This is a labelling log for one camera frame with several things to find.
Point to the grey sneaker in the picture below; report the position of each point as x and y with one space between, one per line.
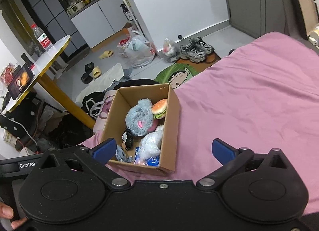
192 53
201 45

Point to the fluffy blue plush toy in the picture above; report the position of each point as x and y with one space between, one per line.
140 119

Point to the yellow slipper near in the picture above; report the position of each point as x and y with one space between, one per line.
96 72

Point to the small clear plastic bag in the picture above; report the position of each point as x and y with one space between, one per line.
170 51

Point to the black crochet soft toy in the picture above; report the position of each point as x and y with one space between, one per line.
128 139

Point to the grey door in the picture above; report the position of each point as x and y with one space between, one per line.
258 17

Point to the blue tissue pack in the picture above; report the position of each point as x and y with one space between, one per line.
152 161

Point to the phone on stand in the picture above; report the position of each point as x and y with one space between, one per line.
22 77

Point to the yellow slipper far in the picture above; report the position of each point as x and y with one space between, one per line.
106 54

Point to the white kitchen cabinet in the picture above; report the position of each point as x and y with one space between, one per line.
99 21

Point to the burger plush toy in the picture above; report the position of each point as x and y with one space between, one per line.
159 109

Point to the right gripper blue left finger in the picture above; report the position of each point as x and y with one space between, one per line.
103 152

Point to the yellow slipper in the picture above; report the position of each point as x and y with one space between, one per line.
106 54
96 72

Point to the grey sneaker right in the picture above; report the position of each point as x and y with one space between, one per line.
201 45

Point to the green leaf floor mat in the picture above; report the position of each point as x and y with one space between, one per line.
176 74

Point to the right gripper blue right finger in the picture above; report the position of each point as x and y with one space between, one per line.
223 152

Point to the plastic water bottle red label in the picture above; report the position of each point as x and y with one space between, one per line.
42 38

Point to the white soft item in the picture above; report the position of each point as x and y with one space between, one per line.
150 145

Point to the small blue-grey plush toy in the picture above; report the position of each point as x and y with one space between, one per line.
121 156

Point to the red white plastic bag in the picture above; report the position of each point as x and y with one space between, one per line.
121 47

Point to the large white plastic bag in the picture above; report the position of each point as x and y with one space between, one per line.
139 50

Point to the black spray bottle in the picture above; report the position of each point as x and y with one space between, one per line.
126 12

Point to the person's left hand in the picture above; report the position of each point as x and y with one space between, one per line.
8 213

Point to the white cloth on floor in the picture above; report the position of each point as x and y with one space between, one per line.
104 81

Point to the white round table yellow leg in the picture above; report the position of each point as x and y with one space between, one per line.
40 67

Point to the grey sneaker left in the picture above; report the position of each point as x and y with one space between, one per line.
192 53

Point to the black slipper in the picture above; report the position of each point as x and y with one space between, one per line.
86 77

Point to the leaning black framed board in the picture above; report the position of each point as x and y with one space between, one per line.
306 16

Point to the pink bed sheet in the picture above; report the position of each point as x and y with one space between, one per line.
261 96

